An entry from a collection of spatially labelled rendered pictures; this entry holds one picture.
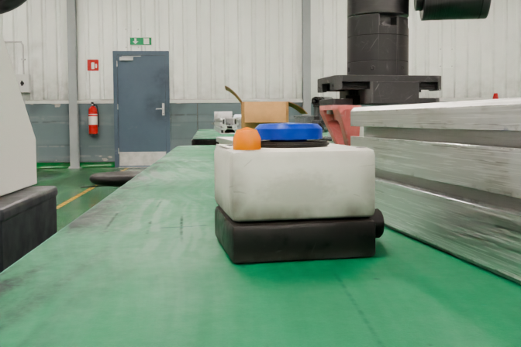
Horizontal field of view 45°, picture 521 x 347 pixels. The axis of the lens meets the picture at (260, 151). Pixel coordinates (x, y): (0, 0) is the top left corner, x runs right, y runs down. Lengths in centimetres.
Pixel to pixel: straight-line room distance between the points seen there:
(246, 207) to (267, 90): 1121
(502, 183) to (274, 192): 11
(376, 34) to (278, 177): 28
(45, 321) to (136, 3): 1149
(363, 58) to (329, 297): 34
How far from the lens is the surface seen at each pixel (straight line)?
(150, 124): 1147
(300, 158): 33
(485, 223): 33
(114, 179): 349
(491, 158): 32
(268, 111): 262
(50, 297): 29
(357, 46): 58
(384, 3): 58
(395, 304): 27
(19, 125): 74
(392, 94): 57
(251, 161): 32
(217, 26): 1157
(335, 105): 56
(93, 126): 1147
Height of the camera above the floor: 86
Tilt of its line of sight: 3 degrees down
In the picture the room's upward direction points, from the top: straight up
